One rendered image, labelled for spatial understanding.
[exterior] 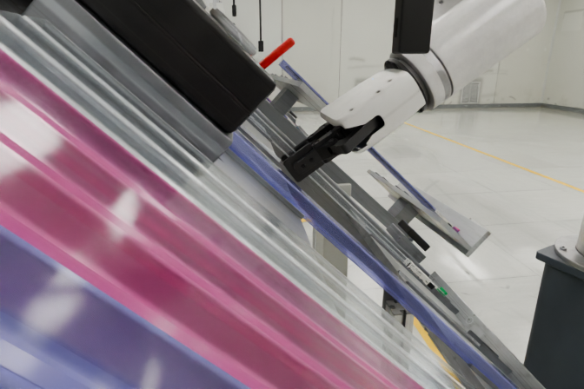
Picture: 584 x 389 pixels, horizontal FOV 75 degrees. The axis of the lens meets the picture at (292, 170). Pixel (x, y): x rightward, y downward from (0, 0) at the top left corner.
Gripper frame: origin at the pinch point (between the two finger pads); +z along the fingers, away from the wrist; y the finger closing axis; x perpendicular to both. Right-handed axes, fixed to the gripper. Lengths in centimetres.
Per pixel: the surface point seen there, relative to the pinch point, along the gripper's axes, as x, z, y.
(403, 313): 38.4, 1.8, -11.1
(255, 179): -8.1, 2.4, 23.3
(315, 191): 7.7, 1.2, -8.0
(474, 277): 140, -34, -112
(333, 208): 11.7, 0.7, -8.0
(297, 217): -4.7, 1.8, 23.5
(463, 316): 32.0, -5.4, 2.3
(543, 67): 391, -545, -750
